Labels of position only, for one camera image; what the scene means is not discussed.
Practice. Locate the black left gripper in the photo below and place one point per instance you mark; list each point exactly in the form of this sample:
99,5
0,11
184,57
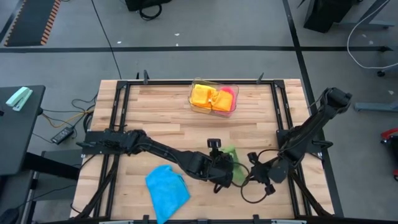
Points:
220,169

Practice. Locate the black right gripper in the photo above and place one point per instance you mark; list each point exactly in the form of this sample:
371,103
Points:
261,172

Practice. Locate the green microfiber towel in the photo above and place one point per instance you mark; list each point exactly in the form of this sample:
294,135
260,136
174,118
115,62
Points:
237,177

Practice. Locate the orange microfiber towel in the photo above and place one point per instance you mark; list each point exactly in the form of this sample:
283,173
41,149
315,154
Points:
202,96
222,101

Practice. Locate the pink microfiber towel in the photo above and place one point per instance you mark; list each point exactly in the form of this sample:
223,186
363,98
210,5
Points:
232,91

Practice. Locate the clear plastic bin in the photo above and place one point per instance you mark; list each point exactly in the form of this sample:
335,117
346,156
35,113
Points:
237,90

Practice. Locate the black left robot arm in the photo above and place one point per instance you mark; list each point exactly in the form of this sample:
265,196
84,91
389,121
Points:
161,152

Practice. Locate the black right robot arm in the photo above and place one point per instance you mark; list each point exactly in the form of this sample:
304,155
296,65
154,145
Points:
311,130

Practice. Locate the blue microfiber towel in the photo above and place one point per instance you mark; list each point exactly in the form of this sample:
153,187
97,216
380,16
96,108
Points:
168,193

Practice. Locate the grey desk foot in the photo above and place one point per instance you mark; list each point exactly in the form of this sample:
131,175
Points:
376,106

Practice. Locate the red cart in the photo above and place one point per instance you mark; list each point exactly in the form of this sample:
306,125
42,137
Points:
390,133

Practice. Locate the black caster wheel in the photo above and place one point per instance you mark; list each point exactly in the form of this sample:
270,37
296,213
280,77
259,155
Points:
381,73

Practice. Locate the black power adapter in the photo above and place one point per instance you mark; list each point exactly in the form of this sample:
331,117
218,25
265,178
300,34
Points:
62,134

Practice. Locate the black desk crossbeam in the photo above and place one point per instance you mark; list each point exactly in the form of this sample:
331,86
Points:
49,165

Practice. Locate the black cabinet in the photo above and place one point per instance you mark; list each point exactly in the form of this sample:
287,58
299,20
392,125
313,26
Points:
326,14

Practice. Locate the black equipment box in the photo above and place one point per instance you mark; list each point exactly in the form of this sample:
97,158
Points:
146,3

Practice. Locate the grey desk leg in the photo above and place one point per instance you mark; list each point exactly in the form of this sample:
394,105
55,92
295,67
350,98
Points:
373,23

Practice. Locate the black side table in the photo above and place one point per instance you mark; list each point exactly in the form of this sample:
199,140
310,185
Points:
18,140

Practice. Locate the mint green stapler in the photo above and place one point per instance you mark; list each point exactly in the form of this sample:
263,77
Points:
19,98

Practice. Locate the black mat with orange edge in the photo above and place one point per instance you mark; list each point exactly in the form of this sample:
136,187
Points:
31,21

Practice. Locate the black frame clamp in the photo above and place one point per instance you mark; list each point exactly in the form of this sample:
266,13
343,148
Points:
255,218
260,78
145,218
146,77

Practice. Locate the silver bracket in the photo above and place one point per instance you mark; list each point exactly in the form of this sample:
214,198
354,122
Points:
289,221
116,222

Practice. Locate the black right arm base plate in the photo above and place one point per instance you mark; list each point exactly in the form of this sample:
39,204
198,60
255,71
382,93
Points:
323,145

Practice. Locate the black aluminium table frame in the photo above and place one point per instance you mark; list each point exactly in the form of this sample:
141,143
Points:
155,82

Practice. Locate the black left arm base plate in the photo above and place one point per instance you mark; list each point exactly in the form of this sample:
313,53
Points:
91,137

